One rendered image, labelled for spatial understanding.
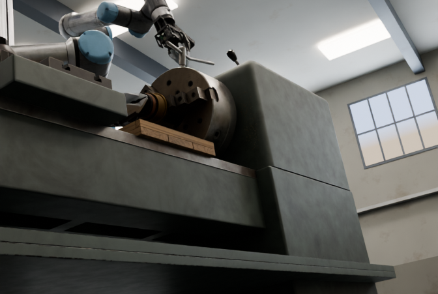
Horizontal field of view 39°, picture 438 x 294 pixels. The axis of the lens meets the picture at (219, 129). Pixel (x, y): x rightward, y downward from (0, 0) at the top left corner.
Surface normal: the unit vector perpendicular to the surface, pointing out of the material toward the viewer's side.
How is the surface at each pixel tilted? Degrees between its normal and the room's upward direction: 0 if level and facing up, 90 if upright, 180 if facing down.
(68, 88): 90
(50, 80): 90
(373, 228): 90
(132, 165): 90
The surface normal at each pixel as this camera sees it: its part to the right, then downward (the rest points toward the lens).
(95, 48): 0.40, -0.41
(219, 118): 0.79, 0.04
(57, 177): 0.79, -0.34
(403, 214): -0.48, -0.25
